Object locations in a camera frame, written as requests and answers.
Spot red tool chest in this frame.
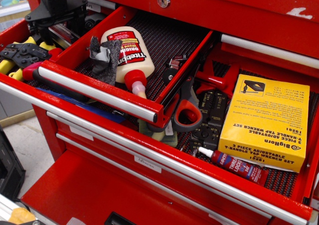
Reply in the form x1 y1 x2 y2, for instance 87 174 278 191
0 0 319 225

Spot blue flat package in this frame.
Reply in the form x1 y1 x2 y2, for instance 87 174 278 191
38 88 126 123

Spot grey sandpaper scrap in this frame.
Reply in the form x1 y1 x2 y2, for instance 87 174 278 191
89 36 122 86

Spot small open red drawer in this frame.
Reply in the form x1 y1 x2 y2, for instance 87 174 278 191
38 6 212 129

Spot yellow cloth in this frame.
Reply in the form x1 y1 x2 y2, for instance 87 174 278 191
8 208 36 225

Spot yellow handled crimping tool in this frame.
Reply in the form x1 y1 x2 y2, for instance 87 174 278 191
0 36 62 81

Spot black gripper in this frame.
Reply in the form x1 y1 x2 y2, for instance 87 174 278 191
25 0 87 45

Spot black wire stripper tool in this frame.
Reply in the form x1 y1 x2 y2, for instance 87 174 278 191
188 89 228 156

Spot red clamp tool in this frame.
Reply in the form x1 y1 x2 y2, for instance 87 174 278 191
195 61 240 99

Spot large open red drawer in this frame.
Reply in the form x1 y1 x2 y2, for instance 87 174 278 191
0 0 319 225

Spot red black scissors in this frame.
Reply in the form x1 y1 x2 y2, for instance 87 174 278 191
147 76 203 132

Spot yellow tap wrench set box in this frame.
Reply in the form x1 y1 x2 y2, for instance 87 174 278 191
218 74 310 173

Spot red handled black tool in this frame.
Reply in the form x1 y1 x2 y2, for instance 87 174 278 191
21 44 89 103

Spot black round magnet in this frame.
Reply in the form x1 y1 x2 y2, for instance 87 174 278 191
162 68 177 85

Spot small red brown clips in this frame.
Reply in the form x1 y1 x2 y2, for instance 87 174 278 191
165 54 188 70

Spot white Markers label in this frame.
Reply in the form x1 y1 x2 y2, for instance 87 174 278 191
86 2 101 12

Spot silver chest lock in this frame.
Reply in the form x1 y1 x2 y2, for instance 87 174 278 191
157 0 171 8

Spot red Loctite threadlocker tube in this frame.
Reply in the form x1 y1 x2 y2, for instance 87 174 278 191
198 147 268 186

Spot white Adhesives label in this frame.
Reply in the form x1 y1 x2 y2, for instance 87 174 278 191
134 156 161 173

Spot black plastic crate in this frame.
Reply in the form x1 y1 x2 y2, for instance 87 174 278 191
0 127 26 201

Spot black pliers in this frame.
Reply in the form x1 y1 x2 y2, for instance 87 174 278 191
84 13 106 30

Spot Titebond wood glue bottle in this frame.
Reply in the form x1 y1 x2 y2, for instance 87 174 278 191
101 26 155 98

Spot green yellow small box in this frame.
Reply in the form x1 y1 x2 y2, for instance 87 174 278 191
138 119 178 147

